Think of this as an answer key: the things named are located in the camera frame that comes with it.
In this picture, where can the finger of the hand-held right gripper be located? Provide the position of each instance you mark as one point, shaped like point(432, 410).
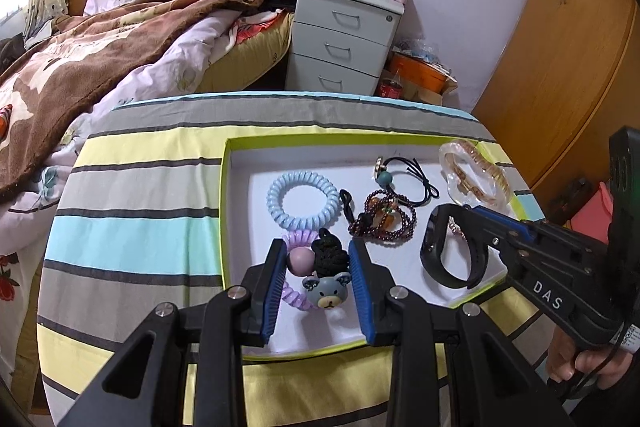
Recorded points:
point(505, 249)
point(505, 222)

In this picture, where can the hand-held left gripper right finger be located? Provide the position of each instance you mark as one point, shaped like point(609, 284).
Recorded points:
point(360, 292)

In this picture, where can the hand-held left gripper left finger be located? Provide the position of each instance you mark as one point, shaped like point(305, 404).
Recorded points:
point(270, 292)

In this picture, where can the black knitted hair accessory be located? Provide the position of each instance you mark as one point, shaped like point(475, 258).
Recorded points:
point(330, 254)

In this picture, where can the green cardboard box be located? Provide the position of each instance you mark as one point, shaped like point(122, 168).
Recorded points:
point(300, 332)

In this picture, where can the black wristband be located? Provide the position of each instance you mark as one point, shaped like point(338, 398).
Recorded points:
point(450, 279)

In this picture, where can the person's right forearm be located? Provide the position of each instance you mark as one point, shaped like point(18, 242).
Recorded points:
point(630, 394)

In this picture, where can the person's right hand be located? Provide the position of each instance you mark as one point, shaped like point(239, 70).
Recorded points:
point(590, 362)

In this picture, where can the pink stool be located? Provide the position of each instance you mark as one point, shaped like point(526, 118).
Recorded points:
point(592, 212)

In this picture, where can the large wooden wardrobe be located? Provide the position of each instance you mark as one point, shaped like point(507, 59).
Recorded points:
point(565, 72)

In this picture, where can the orange basin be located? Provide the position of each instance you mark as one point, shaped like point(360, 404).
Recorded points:
point(415, 74)

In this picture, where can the red can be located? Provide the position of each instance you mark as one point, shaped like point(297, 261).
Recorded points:
point(391, 88)

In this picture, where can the yellow mattress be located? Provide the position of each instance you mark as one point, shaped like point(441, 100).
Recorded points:
point(240, 67)

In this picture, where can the grey drawer nightstand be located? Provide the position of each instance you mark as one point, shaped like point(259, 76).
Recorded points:
point(340, 42)

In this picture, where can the brown fleece blanket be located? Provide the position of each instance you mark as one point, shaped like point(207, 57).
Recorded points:
point(75, 67)

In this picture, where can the red green patterned pillow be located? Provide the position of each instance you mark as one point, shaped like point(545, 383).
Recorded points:
point(5, 119)

